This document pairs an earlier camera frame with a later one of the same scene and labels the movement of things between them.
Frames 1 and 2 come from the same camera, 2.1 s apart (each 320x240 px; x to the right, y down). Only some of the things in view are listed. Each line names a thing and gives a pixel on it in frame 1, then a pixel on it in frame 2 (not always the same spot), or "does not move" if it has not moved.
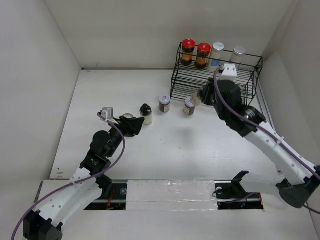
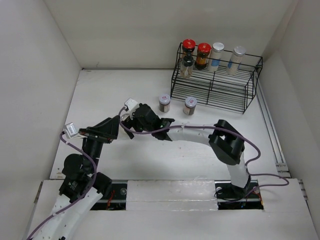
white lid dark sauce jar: (164, 103) does not move
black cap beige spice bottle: (197, 97) -> (186, 67)
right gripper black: (210, 89) -> (131, 122)
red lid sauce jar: (203, 50) does not move
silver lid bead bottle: (215, 56) does not move
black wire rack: (196, 65) does not move
